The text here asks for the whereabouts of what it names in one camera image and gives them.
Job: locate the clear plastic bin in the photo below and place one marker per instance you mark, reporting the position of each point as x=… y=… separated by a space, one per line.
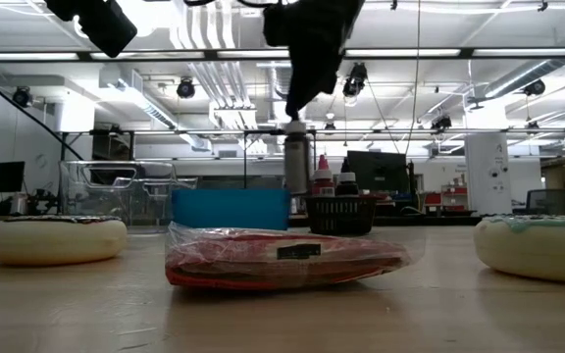
x=116 y=196

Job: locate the red popcorn packet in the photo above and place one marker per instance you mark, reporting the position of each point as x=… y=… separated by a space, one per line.
x=263 y=267

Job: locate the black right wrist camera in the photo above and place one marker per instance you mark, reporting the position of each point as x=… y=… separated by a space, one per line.
x=275 y=24

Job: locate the black slotted plastic basket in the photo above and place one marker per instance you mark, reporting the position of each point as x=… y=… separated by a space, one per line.
x=341 y=216

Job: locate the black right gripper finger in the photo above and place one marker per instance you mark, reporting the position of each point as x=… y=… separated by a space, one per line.
x=309 y=78

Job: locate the chocolate frosted toy donut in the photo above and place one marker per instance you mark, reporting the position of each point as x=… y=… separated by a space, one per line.
x=57 y=240

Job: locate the white pillar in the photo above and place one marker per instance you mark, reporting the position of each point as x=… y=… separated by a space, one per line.
x=488 y=162

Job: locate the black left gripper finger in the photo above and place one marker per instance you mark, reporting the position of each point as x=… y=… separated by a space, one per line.
x=108 y=27

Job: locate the black computer monitor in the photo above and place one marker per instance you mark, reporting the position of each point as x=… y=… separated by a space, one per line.
x=380 y=171
x=5 y=176

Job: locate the black ceiling-mounted camera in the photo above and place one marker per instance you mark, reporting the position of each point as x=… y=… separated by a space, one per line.
x=442 y=121
x=535 y=87
x=21 y=96
x=186 y=88
x=355 y=83

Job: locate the black food colouring bottle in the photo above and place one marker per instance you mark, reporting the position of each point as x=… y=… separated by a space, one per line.
x=297 y=162
x=347 y=185

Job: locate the black metal room frame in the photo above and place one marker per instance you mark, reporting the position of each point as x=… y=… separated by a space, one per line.
x=165 y=132

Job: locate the black aluminium table frame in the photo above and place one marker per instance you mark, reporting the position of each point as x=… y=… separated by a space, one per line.
x=434 y=221

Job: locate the blue plastic bin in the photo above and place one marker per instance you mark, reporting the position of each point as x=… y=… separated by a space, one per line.
x=231 y=208

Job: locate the red storage shelf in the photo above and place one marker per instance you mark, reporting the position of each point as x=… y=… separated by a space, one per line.
x=446 y=198

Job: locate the green frosted toy donut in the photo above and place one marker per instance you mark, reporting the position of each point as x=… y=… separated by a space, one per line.
x=537 y=255

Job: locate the pink food colouring bottle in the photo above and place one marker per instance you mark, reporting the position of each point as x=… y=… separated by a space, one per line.
x=323 y=184

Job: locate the silver canister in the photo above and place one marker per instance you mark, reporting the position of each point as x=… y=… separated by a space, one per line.
x=18 y=203

